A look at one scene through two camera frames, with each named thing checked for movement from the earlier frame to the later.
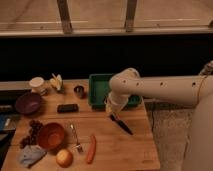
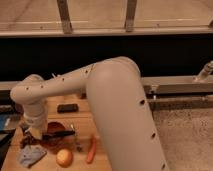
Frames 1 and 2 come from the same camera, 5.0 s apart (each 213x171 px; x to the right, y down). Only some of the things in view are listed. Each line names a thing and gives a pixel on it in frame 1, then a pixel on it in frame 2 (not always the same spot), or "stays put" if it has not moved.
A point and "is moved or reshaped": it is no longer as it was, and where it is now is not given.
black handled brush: [121, 124] is moved or reshaped
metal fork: [78, 145] stays put
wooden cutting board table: [55, 129] stays put
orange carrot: [92, 149] stays put
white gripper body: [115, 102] -> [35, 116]
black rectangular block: [67, 108] stays put
